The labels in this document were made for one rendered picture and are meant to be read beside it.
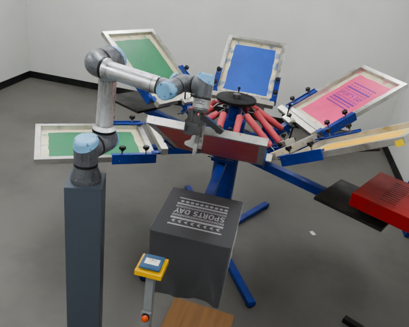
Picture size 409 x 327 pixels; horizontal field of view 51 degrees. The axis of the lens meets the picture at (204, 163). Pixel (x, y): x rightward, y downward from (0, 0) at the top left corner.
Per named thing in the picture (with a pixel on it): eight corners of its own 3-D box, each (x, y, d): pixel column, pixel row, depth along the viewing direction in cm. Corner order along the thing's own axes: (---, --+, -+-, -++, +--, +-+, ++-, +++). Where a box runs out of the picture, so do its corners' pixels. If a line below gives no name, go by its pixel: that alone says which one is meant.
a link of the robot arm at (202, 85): (200, 72, 188) (218, 75, 185) (196, 97, 190) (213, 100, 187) (193, 70, 180) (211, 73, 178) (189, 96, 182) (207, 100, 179)
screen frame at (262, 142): (267, 146, 197) (269, 138, 197) (145, 122, 204) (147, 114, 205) (262, 165, 275) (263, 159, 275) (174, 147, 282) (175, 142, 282)
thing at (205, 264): (220, 310, 239) (232, 248, 219) (143, 291, 244) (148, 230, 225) (221, 306, 241) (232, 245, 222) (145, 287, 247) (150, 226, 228)
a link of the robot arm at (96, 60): (73, 49, 182) (173, 80, 168) (89, 45, 191) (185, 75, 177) (71, 75, 187) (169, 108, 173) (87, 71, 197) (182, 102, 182)
